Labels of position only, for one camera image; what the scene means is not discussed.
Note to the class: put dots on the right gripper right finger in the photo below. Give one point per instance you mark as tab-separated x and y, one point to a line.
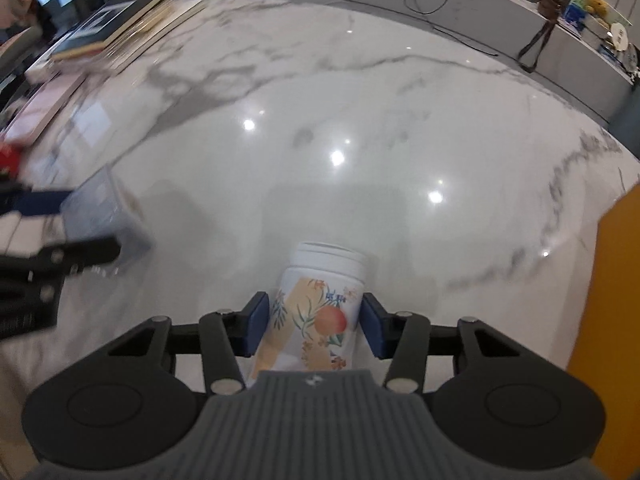
399	338

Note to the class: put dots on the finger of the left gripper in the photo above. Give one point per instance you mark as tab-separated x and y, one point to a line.
17	197
74	257

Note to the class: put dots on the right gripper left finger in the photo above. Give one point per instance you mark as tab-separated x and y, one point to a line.
226	336

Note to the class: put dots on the clear blue cube box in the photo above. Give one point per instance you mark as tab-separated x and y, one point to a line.
102	206

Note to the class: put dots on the white floral canister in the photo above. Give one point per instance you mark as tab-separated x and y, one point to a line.
314	316

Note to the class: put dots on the pink book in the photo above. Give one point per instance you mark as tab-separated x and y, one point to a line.
29	123

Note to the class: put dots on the orange rimmed storage box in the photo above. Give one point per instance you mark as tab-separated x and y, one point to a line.
606	353

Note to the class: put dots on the dark book on table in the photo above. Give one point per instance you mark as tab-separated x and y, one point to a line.
102	28

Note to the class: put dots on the grey marble TV bench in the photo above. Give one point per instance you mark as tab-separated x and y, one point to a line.
450	15

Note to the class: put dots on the yellow plush toy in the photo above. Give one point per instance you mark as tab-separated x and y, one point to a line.
597	8

